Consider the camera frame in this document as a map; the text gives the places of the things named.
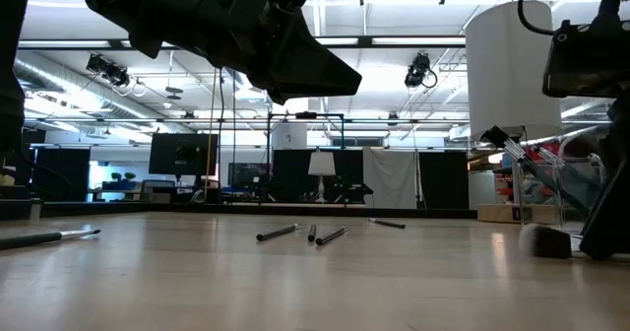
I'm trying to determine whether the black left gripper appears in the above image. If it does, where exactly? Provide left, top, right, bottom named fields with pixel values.
left=216, top=0, right=363, bottom=106

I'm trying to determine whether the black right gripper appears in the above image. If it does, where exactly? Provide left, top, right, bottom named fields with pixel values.
left=543, top=19, right=630, bottom=99

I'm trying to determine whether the fluffy makeup brush silver ferrule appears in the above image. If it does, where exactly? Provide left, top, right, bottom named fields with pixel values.
left=559, top=126, right=610, bottom=163
left=518, top=222, right=585, bottom=261

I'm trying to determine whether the small white shade lamp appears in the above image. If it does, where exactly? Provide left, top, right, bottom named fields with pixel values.
left=307, top=151, right=338, bottom=204

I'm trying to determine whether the white shade wooden base lamp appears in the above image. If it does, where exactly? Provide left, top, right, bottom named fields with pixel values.
left=464, top=0, right=565, bottom=225

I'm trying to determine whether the clear acrylic brush organizer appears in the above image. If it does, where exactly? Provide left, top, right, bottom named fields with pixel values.
left=511, top=156, right=609, bottom=229

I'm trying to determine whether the black curtain panel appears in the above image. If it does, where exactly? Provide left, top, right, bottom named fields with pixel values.
left=32, top=146, right=93, bottom=204
left=417, top=151, right=471, bottom=210
left=272, top=148, right=365, bottom=205

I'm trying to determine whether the white hanging cloth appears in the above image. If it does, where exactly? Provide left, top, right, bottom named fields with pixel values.
left=362, top=147, right=419, bottom=210

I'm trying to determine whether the small dark screen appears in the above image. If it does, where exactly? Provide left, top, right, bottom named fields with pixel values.
left=227, top=162, right=271, bottom=188

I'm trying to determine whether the black room monitor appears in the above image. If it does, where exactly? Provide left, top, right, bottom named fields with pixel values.
left=149, top=132, right=220, bottom=184

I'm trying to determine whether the black metal frame rig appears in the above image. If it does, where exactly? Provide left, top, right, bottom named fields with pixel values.
left=265, top=111, right=346, bottom=205

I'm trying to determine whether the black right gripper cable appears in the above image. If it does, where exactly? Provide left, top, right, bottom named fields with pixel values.
left=518, top=0, right=558, bottom=34

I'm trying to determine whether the black ceiling camera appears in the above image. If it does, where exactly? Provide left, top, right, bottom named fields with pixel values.
left=403, top=51, right=439, bottom=90
left=85, top=52, right=133, bottom=90

